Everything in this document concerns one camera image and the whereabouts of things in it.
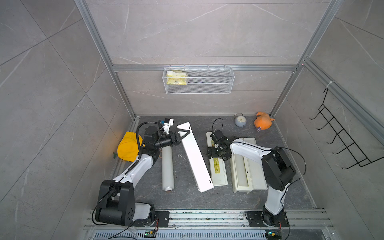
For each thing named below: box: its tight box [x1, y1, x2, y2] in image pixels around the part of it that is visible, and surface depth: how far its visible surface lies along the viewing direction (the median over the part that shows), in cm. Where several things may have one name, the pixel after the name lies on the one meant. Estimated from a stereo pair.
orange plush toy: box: [254, 111, 276, 130], surface depth 109 cm
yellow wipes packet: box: [166, 70, 187, 85], surface depth 88 cm
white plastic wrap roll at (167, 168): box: [161, 145, 175, 192], surface depth 87 cm
